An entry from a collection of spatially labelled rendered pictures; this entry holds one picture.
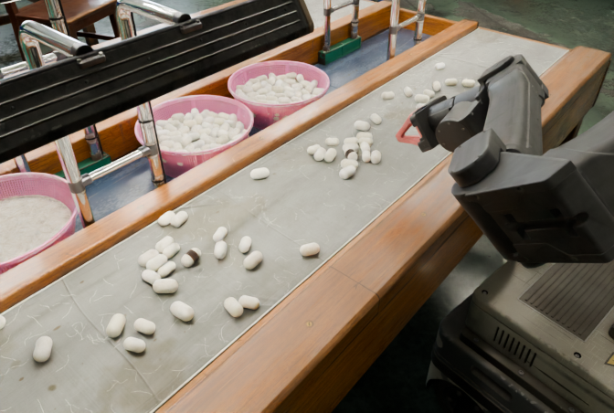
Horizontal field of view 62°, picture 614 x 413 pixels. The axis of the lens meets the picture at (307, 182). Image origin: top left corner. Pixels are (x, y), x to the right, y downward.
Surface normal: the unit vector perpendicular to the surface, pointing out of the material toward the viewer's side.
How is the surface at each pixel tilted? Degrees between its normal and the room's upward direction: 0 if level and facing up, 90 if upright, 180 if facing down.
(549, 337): 0
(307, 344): 0
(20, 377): 0
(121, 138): 90
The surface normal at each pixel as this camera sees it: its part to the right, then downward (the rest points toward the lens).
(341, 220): 0.00, -0.81
